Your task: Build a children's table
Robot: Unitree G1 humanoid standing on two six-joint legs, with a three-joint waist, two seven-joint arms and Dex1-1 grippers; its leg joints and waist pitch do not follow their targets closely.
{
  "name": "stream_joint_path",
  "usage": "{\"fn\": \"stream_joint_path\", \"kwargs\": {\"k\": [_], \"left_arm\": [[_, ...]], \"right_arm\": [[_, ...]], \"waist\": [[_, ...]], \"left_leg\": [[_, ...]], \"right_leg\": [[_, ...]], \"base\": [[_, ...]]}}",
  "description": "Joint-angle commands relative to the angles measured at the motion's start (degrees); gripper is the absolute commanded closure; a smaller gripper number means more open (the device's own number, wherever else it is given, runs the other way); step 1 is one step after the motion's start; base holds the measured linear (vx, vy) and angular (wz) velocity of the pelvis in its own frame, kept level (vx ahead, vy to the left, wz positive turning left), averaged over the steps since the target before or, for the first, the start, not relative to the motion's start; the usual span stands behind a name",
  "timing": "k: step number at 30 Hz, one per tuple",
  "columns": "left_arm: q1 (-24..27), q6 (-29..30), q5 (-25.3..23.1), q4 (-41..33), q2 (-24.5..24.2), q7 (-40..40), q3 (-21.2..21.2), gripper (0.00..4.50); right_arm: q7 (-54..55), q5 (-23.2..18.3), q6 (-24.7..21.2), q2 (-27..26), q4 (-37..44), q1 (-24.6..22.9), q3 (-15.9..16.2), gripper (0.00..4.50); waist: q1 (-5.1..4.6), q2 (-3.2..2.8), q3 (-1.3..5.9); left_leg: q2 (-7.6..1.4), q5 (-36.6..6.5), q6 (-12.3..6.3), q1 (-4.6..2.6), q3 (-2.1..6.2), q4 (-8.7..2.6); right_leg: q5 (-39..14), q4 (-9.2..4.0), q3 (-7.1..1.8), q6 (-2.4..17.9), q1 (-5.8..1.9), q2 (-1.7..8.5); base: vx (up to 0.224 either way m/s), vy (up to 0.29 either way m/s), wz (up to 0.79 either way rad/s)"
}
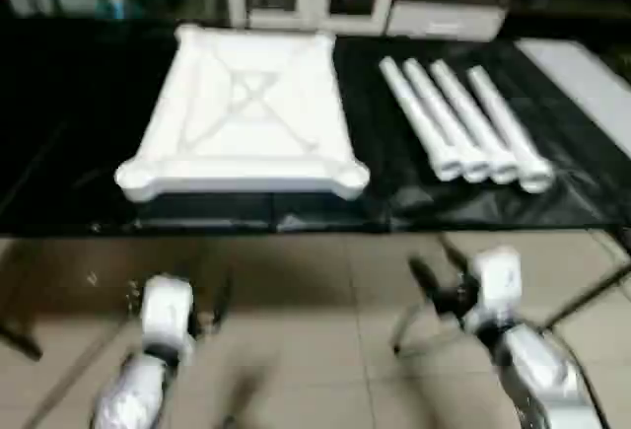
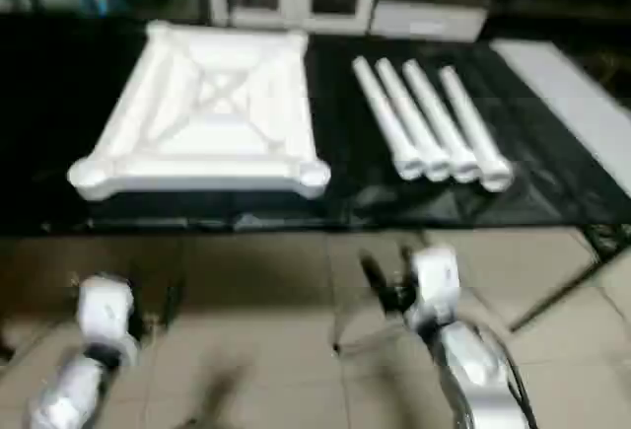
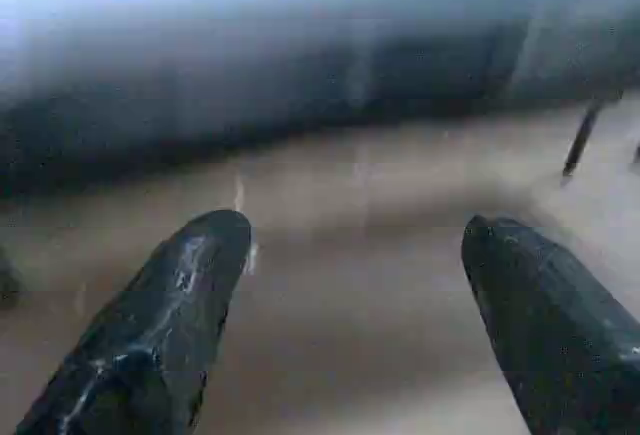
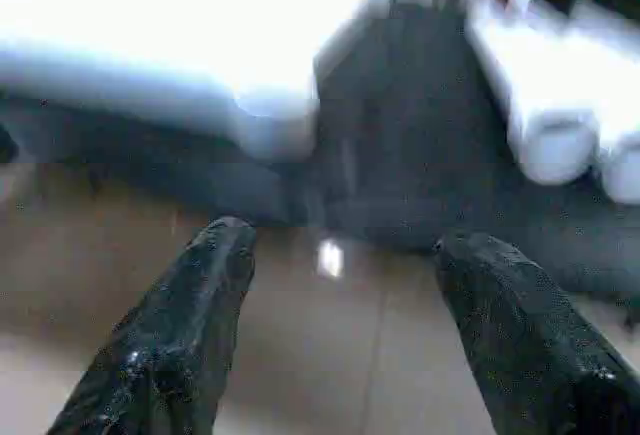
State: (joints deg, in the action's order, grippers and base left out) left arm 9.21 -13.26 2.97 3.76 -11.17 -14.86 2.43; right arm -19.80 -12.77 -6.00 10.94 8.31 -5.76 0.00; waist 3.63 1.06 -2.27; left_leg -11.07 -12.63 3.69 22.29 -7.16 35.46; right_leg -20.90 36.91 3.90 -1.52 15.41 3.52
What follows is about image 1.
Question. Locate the white plastic table leg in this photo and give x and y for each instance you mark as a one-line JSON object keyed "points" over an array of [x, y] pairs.
{"points": [[443, 118], [507, 126], [418, 116], [470, 120]]}

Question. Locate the white plastic table top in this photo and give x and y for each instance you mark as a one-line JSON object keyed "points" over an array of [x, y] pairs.
{"points": [[246, 118]]}

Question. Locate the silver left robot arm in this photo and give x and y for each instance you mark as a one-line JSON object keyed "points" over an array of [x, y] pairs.
{"points": [[128, 389]]}

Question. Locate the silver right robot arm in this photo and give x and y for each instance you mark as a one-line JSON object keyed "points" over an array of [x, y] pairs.
{"points": [[532, 375]]}

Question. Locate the white flat board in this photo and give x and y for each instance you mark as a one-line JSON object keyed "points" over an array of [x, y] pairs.
{"points": [[586, 84]]}

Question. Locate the black work mat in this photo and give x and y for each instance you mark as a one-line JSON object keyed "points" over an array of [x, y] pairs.
{"points": [[74, 128]]}

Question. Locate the white drawer cabinet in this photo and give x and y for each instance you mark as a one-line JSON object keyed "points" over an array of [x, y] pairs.
{"points": [[443, 20]]}

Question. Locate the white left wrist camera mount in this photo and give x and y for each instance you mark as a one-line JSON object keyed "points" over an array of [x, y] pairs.
{"points": [[165, 310]]}

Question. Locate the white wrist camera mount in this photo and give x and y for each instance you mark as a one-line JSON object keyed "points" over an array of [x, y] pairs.
{"points": [[165, 310], [495, 281]]}

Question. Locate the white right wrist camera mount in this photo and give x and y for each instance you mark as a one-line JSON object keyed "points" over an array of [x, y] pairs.
{"points": [[495, 281]]}

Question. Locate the black metal table frame leg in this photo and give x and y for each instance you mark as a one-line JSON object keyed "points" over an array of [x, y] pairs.
{"points": [[20, 342], [586, 296]]}

